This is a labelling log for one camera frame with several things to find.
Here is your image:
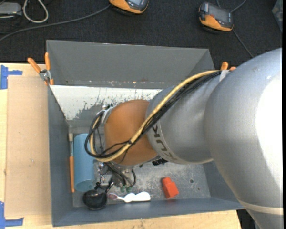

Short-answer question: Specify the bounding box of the light blue cylinder cup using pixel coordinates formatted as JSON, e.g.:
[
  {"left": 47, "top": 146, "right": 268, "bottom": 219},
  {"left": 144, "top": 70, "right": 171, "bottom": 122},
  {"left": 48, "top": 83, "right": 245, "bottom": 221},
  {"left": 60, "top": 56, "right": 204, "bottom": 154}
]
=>
[{"left": 73, "top": 133, "right": 96, "bottom": 193}]

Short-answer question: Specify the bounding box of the white toothbrush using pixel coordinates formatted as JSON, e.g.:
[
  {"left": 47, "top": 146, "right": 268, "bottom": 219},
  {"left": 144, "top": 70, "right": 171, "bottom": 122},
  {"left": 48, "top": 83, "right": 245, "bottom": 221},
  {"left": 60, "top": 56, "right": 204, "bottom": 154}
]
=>
[{"left": 108, "top": 191, "right": 152, "bottom": 204}]

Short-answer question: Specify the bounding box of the grey metal bin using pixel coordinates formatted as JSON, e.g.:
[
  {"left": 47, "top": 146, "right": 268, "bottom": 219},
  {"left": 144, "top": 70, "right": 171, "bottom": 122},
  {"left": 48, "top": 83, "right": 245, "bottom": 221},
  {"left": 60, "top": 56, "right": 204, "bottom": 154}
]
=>
[{"left": 45, "top": 39, "right": 245, "bottom": 228}]

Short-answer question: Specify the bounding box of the orange handled brush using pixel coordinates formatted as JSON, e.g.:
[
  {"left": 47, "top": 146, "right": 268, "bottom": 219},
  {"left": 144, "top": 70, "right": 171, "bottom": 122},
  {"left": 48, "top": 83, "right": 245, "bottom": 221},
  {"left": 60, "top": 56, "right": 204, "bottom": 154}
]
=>
[{"left": 68, "top": 133, "right": 76, "bottom": 194}]

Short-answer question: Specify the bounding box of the black cylinder on white bracket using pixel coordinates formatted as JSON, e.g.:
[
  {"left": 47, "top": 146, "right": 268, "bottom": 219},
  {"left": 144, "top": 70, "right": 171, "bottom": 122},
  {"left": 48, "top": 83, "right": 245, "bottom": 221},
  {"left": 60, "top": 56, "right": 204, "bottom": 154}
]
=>
[{"left": 152, "top": 157, "right": 169, "bottom": 167}]

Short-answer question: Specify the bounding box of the red-orange bottle-shaped block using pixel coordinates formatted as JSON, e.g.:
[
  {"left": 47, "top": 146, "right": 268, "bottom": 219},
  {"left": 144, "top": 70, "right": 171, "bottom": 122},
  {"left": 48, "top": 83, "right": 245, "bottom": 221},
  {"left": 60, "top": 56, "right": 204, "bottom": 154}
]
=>
[{"left": 161, "top": 177, "right": 180, "bottom": 199}]

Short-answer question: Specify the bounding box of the brown cardboard board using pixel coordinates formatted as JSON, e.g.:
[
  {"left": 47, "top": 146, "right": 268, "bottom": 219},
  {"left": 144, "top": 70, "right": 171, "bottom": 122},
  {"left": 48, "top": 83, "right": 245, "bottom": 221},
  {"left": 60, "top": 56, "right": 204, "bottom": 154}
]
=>
[{"left": 4, "top": 76, "right": 53, "bottom": 219}]

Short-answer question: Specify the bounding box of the black round ladle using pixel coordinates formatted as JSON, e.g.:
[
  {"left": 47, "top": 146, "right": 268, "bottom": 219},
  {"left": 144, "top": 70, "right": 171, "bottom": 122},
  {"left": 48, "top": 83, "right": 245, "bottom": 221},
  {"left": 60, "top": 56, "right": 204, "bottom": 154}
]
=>
[{"left": 82, "top": 189, "right": 108, "bottom": 211}]

